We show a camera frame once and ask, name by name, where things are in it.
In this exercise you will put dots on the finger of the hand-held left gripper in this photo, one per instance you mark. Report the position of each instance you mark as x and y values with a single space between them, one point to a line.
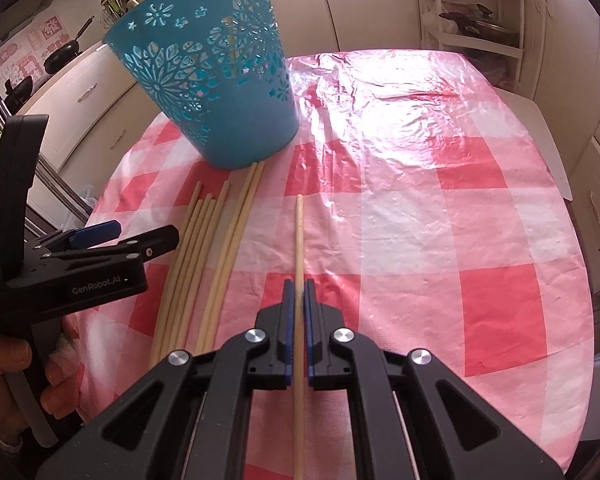
97 232
150 247

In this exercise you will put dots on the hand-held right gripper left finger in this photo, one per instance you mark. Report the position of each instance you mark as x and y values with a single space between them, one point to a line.
289 312

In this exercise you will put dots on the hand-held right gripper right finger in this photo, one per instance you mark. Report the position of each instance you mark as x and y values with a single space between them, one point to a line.
310 312

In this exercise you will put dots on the single wooden chopstick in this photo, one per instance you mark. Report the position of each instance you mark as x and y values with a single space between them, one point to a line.
298 240

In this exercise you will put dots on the row of wooden chopsticks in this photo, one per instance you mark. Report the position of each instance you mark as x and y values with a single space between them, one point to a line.
235 240

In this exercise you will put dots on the blue cutout plastic basket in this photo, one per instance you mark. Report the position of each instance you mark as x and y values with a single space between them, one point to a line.
240 130

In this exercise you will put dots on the person's left hand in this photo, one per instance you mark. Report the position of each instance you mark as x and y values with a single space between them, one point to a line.
62 380

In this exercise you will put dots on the white plastic bag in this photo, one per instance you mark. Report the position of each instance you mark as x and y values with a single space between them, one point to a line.
86 200

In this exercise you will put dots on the cream drawer cabinet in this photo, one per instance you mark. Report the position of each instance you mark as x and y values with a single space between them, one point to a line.
80 110

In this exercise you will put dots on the red white checked tablecloth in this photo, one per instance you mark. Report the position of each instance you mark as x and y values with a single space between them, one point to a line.
405 210

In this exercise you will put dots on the small black hanging pan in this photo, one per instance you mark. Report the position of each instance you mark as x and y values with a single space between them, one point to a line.
20 95

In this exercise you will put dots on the black hanging wok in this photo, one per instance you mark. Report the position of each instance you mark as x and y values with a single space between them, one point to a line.
60 57

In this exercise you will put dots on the cream door cabinet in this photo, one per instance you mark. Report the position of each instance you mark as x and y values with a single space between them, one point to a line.
370 5

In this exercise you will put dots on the lidded cooking pot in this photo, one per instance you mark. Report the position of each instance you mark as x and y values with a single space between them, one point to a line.
480 25

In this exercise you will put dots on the cream panelled cabinet row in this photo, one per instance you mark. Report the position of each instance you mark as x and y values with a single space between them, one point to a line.
570 35

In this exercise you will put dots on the pink wall poster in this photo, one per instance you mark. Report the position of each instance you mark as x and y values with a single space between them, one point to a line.
10 60

